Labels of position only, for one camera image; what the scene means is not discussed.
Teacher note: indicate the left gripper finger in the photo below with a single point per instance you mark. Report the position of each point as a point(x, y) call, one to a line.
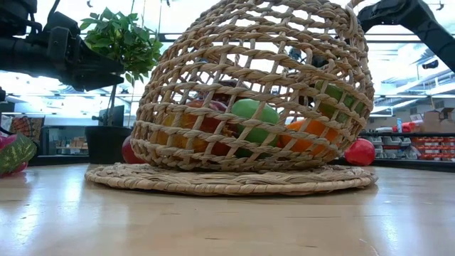
point(100, 62)
point(96, 81)

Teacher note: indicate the yellow toy fruit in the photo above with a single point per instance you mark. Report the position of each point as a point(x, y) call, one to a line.
point(177, 142)

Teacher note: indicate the bright red apple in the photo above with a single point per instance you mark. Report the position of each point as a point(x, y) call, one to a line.
point(209, 124)

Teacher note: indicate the large green apple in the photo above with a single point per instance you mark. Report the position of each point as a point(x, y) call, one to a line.
point(257, 137)

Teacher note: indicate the orange toy fruit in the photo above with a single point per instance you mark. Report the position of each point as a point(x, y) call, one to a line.
point(305, 144)

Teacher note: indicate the green cucumber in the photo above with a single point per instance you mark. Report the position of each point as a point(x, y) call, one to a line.
point(336, 93)

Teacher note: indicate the round red tomato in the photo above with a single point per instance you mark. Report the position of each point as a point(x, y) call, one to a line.
point(360, 153)

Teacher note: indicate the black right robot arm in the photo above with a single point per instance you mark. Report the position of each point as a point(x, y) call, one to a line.
point(419, 21)

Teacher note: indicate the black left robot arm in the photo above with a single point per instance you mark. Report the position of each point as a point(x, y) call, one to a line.
point(17, 53)

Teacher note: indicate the open-weave wicker basket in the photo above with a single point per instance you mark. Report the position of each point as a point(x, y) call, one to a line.
point(213, 161)

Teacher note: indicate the green leafy potted tree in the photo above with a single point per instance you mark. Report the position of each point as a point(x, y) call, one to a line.
point(121, 39)

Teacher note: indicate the black monitor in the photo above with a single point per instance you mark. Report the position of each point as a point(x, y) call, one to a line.
point(115, 115)

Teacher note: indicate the black plant pot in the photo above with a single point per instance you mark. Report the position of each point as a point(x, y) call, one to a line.
point(106, 145)

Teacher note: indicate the dark shelf unit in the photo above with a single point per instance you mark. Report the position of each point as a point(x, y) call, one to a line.
point(48, 142)

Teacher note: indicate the colourful patterned board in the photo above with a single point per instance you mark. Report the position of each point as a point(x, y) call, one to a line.
point(25, 126)

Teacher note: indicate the watermelon slice toy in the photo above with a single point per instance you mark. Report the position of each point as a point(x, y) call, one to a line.
point(16, 154)

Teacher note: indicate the round woven straw mat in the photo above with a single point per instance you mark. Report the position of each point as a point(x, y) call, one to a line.
point(231, 183)

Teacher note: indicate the black ceiling spotlight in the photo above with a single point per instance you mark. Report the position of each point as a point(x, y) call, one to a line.
point(296, 54)

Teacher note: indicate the blue bottle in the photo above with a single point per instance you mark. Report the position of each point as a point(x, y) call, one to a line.
point(399, 125)

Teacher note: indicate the red container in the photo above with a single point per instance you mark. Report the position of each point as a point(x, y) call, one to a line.
point(409, 127)

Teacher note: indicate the cardboard box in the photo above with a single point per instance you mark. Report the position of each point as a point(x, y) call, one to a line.
point(433, 121)

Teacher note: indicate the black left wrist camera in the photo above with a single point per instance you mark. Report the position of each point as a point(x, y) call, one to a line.
point(63, 19)

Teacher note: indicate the black hanging camera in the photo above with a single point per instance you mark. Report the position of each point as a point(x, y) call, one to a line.
point(430, 64)

